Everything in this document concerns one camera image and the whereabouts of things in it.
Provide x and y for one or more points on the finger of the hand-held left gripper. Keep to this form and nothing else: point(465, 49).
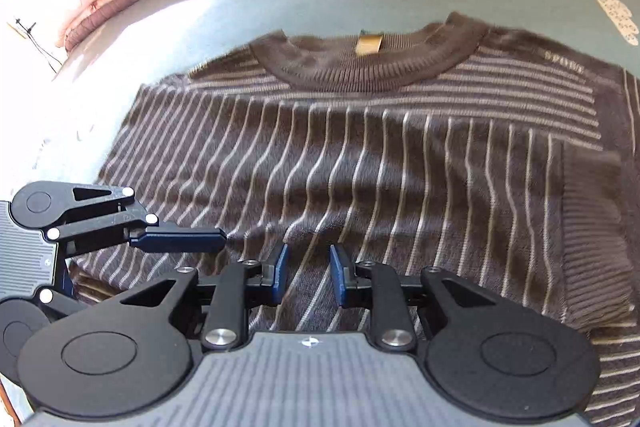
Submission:
point(180, 241)
point(60, 302)

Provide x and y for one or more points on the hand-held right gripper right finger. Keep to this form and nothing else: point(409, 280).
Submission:
point(337, 274)

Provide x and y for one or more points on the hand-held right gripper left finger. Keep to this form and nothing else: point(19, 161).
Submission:
point(282, 272)

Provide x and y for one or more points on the grey striped knit sweater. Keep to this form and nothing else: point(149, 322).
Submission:
point(400, 167)

